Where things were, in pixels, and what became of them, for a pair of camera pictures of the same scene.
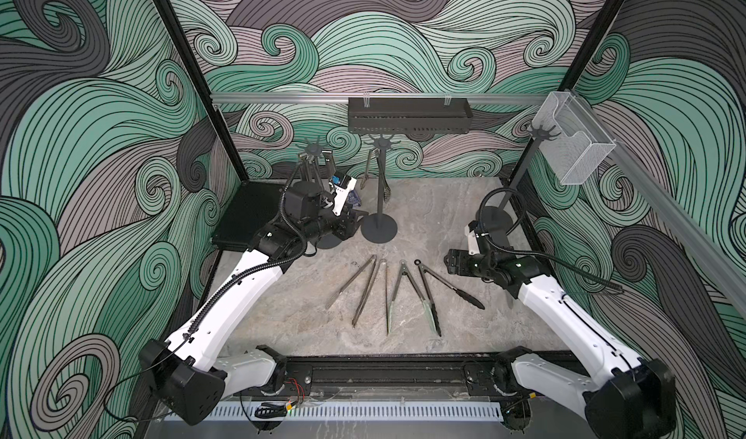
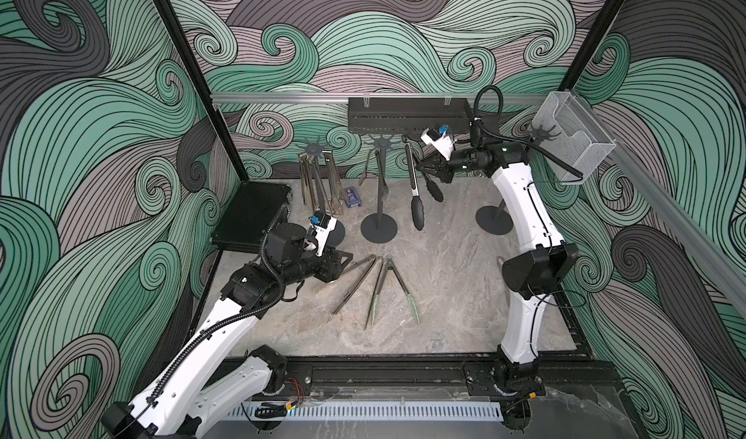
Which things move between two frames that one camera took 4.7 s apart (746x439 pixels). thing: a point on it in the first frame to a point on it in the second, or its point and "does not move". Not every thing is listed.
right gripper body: (467, 264) to (460, 161)
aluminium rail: (289, 99) does not move
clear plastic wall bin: (582, 144) does not move
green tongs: (404, 270) to (389, 263)
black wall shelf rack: (409, 115) does not move
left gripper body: (338, 226) to (323, 267)
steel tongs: (377, 267) to (354, 287)
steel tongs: (387, 189) does not move
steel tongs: (370, 261) to (344, 272)
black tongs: (467, 298) to (417, 204)
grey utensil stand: (496, 217) does not move
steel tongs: (303, 157) does not move
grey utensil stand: (380, 227) does not move
